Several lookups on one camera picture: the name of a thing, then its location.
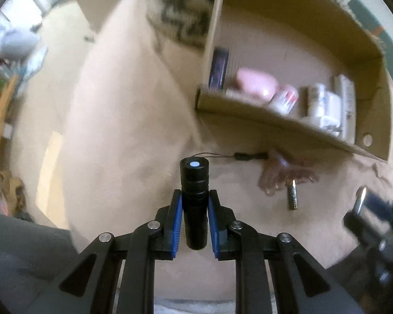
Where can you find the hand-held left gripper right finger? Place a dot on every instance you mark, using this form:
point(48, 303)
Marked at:
point(214, 225)

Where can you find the grey cushion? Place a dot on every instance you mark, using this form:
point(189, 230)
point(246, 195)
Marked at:
point(13, 42)

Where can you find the pink plastic case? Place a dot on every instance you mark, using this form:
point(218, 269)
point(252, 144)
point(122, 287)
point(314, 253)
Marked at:
point(255, 81)

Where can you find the teal cushion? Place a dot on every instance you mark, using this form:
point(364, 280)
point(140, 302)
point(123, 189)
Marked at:
point(389, 49)

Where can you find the dark blue small box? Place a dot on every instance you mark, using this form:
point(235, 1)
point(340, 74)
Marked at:
point(218, 68)

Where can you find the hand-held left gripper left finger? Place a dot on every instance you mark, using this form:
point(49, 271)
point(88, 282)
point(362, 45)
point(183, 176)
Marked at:
point(177, 222)

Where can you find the beige bed sheet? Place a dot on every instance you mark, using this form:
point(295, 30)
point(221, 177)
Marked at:
point(118, 121)

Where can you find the person's grey trousers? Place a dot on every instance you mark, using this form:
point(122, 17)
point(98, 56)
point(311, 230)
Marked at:
point(19, 261)

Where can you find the small white bottle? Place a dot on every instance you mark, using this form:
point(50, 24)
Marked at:
point(314, 99)

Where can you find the cardboard box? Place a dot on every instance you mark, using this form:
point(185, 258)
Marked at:
point(281, 13)

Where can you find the white labelled medicine bottle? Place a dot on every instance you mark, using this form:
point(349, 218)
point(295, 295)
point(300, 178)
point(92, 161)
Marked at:
point(283, 99)

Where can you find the black patterned fleece blanket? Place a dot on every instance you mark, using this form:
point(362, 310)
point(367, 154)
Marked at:
point(183, 13)

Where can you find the wooden chair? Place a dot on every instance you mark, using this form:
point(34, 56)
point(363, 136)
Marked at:
point(0, 121)

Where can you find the small battery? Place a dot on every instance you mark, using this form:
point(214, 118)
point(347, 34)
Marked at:
point(292, 196)

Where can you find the black flashlight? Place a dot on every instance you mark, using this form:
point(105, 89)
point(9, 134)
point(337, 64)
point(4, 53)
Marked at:
point(195, 209)

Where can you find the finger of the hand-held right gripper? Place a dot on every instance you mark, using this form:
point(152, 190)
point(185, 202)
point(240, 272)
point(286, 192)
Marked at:
point(370, 206)

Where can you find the white remote control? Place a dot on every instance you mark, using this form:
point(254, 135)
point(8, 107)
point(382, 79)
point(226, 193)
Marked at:
point(347, 101)

